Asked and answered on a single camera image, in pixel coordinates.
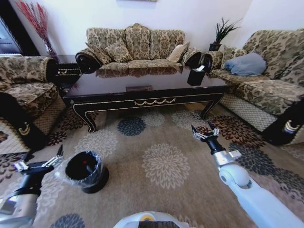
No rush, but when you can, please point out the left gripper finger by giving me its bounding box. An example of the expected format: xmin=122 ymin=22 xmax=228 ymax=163
xmin=13 ymin=152 xmax=35 ymax=172
xmin=43 ymin=144 xmax=65 ymax=168

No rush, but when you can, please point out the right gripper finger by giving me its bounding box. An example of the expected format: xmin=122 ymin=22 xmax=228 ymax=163
xmin=207 ymin=120 xmax=221 ymax=138
xmin=190 ymin=124 xmax=209 ymax=141

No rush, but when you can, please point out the black trash bin with liner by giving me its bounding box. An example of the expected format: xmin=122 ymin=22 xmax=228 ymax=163
xmin=63 ymin=149 xmax=110 ymax=195

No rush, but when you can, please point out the flower patterned rug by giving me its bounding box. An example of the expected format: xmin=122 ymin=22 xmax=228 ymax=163
xmin=0 ymin=104 xmax=304 ymax=228

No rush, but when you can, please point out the black tissue box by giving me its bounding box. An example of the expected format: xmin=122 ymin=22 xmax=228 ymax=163
xmin=187 ymin=65 xmax=206 ymax=86

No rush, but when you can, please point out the dark glossy coffee table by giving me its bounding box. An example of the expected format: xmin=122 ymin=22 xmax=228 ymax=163
xmin=62 ymin=65 xmax=230 ymax=133

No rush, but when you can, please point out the floral sofa with gold trim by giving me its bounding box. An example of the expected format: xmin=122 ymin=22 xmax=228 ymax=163
xmin=201 ymin=28 xmax=304 ymax=146

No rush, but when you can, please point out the floral armchair with dark arm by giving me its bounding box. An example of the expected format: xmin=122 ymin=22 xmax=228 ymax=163
xmin=0 ymin=56 xmax=67 ymax=151

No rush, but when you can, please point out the blue-grey cushion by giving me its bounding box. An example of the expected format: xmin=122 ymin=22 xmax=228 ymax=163
xmin=224 ymin=52 xmax=268 ymax=76

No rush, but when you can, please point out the dark flat box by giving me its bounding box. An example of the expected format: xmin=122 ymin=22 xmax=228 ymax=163
xmin=125 ymin=85 xmax=153 ymax=93

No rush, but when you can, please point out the beige patterned cushion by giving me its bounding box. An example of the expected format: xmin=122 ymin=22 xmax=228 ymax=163
xmin=166 ymin=42 xmax=191 ymax=64

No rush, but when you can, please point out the dark side table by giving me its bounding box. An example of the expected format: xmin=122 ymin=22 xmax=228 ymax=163
xmin=55 ymin=54 xmax=82 ymax=84

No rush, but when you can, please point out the white robot front shell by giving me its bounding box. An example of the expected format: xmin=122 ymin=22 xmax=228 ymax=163
xmin=113 ymin=210 xmax=189 ymax=228

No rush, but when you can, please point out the potted green plant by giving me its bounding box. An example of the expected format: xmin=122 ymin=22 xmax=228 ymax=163
xmin=208 ymin=17 xmax=243 ymax=52

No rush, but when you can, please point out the floral three-seat sofa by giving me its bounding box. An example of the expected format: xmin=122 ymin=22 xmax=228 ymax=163
xmin=75 ymin=22 xmax=203 ymax=73

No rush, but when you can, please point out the floral square cushion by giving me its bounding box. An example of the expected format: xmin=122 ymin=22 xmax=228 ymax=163
xmin=104 ymin=43 xmax=134 ymax=64

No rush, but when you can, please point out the red branch decoration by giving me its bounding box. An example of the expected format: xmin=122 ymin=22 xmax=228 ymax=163
xmin=14 ymin=0 xmax=57 ymax=60

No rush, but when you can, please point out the dark door frame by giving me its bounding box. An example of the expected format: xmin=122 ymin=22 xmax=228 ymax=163
xmin=0 ymin=0 xmax=40 ymax=57

